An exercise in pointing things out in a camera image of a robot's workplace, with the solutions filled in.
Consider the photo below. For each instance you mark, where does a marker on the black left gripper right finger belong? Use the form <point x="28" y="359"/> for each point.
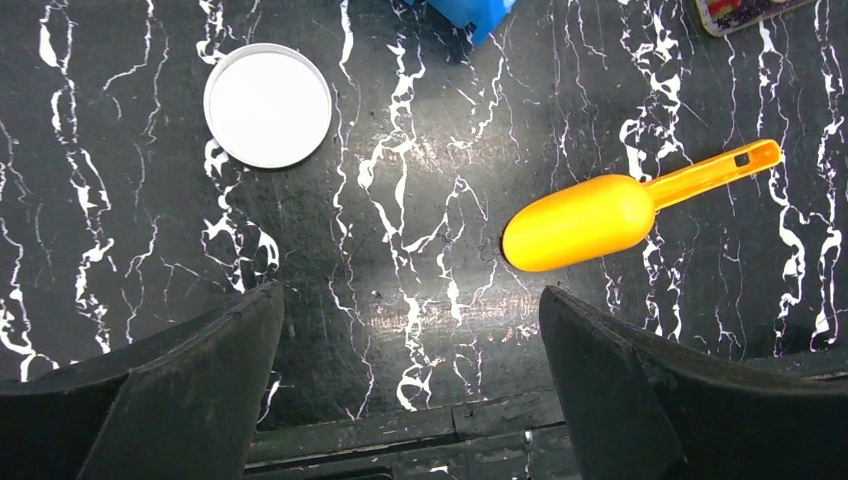
<point x="639" y="406"/>

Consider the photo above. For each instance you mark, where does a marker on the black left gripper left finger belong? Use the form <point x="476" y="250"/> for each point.
<point x="180" y="404"/>

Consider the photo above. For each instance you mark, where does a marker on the orange plastic scoop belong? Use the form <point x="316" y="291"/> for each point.
<point x="613" y="212"/>

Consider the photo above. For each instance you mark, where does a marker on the blue plastic candy bin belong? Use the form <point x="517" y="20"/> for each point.
<point x="475" y="20"/>

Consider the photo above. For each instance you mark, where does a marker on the gold tray of star candies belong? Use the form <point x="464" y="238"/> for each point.
<point x="722" y="17"/>

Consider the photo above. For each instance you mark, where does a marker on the white round jar lid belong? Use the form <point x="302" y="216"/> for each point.
<point x="267" y="105"/>

